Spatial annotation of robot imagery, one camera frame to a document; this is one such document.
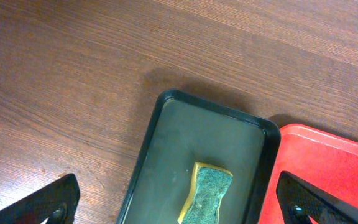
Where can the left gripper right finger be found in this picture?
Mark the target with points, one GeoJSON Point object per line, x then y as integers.
{"type": "Point", "coordinates": [301, 202]}

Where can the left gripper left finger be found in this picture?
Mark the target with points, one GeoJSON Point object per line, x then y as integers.
{"type": "Point", "coordinates": [55, 203]}

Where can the green and yellow sponge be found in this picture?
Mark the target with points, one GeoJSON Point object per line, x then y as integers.
{"type": "Point", "coordinates": [209, 185]}

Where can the red plastic tray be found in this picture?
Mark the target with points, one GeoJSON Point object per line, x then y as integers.
{"type": "Point", "coordinates": [327, 161]}

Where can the dark green plastic tray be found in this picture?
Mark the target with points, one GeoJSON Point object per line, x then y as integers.
{"type": "Point", "coordinates": [185, 129]}

